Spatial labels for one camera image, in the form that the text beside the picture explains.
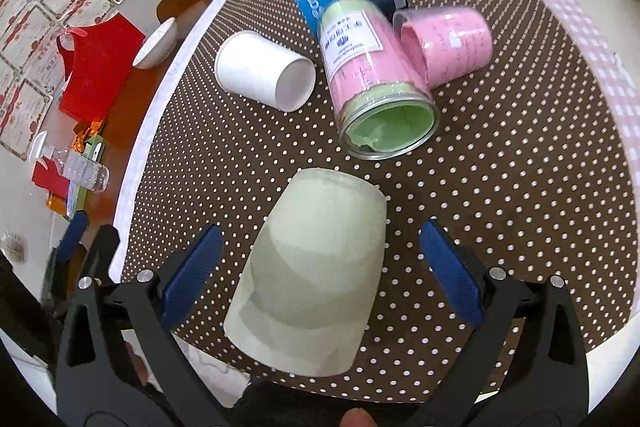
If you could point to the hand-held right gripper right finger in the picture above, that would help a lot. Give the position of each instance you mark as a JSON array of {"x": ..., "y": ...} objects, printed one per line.
[{"x": 452, "y": 272}]

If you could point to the gold foil wrapper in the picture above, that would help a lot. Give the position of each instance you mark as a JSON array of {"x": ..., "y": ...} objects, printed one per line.
[{"x": 87, "y": 134}]

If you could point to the red paper bag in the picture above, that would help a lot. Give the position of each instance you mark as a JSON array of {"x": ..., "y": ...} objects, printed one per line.
[{"x": 100, "y": 67}]

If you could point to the pale green cup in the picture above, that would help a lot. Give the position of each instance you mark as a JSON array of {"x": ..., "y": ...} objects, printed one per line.
[{"x": 310, "y": 277}]

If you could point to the clear plastic water bottle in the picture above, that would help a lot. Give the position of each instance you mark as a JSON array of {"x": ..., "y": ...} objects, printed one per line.
[{"x": 82, "y": 169}]

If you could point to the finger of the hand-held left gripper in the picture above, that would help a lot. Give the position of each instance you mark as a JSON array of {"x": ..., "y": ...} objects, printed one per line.
[{"x": 75, "y": 232}]

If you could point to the white bowl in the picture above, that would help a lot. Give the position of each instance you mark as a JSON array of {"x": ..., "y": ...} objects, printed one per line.
[{"x": 157, "y": 44}]

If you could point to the white paper cup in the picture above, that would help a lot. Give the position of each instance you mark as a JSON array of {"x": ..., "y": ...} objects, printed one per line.
[{"x": 255, "y": 67}]

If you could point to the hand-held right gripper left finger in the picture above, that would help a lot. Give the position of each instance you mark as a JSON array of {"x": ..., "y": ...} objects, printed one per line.
[{"x": 195, "y": 277}]

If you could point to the clear canister pink towel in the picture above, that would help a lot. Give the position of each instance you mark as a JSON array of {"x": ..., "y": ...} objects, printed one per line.
[{"x": 450, "y": 47}]

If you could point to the pink checkered cloth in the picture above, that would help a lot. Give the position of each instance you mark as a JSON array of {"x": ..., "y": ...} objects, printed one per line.
[{"x": 575, "y": 7}]

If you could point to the brown polka dot tablecloth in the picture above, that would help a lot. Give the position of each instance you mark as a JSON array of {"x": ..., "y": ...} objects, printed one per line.
[{"x": 500, "y": 167}]

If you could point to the red envelope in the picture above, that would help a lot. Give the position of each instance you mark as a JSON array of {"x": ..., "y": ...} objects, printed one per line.
[{"x": 47, "y": 179}]

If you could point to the clear canister pink green towels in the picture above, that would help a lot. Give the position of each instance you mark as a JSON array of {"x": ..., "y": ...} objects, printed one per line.
[{"x": 370, "y": 77}]

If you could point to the person's right hand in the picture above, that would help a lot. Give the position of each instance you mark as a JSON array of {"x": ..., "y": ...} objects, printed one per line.
[{"x": 357, "y": 419}]

